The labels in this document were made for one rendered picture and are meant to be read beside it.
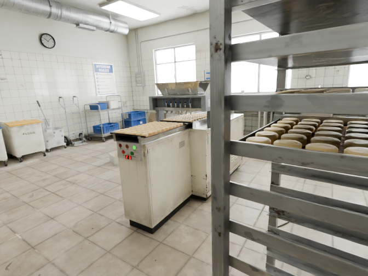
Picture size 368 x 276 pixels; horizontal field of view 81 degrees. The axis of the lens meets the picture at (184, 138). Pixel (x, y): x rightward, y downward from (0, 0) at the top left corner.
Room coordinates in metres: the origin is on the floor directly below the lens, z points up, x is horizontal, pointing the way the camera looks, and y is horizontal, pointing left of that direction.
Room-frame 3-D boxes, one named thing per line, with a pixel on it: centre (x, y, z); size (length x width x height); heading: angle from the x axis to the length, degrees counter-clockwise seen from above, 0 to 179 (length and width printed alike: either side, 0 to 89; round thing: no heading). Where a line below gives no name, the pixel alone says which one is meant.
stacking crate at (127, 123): (6.44, 1.47, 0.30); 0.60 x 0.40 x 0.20; 146
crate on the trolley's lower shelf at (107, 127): (5.69, 2.06, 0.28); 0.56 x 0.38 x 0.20; 154
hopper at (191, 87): (2.45, -0.01, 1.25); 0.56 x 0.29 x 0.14; 58
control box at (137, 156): (1.72, 0.46, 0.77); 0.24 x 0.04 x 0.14; 58
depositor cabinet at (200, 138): (2.85, -0.26, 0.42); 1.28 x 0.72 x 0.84; 148
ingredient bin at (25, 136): (4.22, 3.19, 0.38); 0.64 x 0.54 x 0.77; 53
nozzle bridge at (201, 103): (2.45, -0.01, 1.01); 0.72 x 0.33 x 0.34; 58
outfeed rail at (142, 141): (2.47, -0.19, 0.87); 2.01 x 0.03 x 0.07; 148
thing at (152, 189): (2.02, 0.26, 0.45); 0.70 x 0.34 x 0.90; 148
